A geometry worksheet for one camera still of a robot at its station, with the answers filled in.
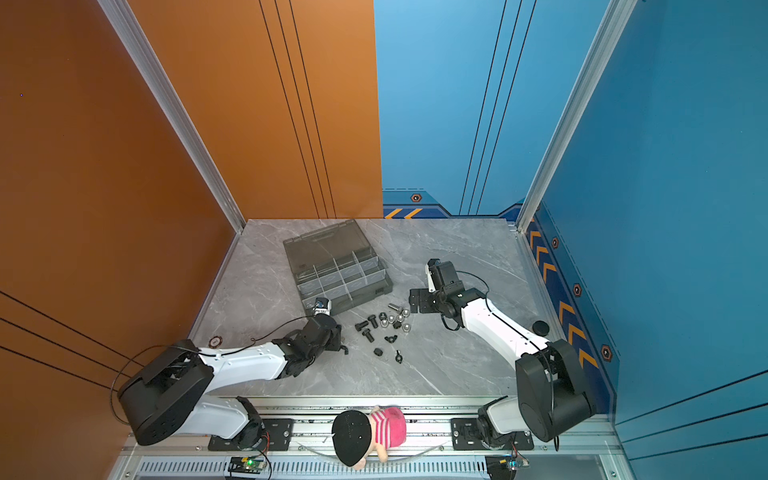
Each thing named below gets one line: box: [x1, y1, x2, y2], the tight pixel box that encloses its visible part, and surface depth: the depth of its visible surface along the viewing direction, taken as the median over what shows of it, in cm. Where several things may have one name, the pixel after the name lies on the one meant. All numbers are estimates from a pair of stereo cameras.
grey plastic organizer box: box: [283, 219, 393, 315], surface depth 104 cm
